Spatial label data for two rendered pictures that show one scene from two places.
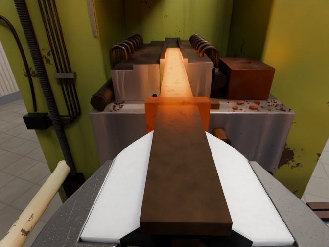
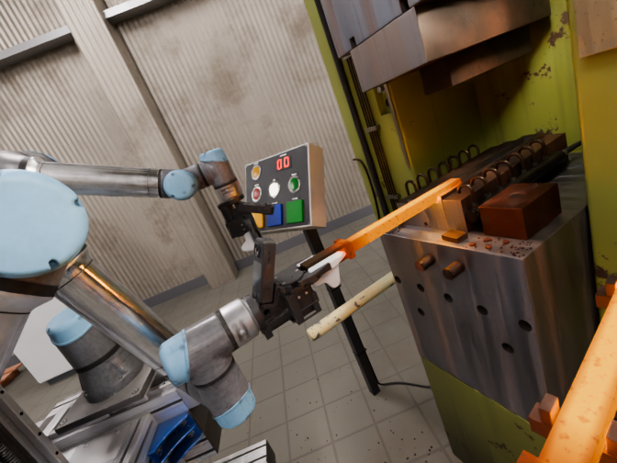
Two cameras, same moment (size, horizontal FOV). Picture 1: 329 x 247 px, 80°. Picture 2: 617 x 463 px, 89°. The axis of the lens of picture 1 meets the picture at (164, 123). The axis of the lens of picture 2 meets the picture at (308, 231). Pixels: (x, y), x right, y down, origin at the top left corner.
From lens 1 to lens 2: 0.57 m
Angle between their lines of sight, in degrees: 61
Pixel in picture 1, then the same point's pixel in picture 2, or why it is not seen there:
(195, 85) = (452, 218)
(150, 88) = (421, 218)
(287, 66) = not seen: outside the picture
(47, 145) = not seen: hidden behind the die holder
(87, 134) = not seen: hidden behind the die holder
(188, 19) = (567, 101)
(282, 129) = (517, 275)
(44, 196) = (375, 287)
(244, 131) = (480, 268)
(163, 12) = (528, 99)
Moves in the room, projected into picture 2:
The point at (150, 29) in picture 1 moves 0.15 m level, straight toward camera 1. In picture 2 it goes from (511, 123) to (486, 140)
